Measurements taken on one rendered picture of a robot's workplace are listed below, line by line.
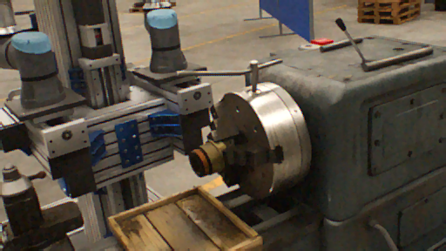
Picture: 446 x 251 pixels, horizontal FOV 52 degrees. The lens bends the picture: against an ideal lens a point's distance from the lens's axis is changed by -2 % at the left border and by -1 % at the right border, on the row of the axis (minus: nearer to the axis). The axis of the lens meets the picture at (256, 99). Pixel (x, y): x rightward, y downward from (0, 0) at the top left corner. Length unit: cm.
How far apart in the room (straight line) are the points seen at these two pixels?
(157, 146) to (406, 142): 95
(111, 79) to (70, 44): 20
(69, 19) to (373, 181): 122
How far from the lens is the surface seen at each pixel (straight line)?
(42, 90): 166
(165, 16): 181
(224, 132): 128
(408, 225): 162
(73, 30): 187
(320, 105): 122
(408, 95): 141
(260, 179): 127
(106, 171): 181
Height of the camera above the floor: 162
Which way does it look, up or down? 19 degrees down
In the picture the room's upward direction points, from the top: 4 degrees counter-clockwise
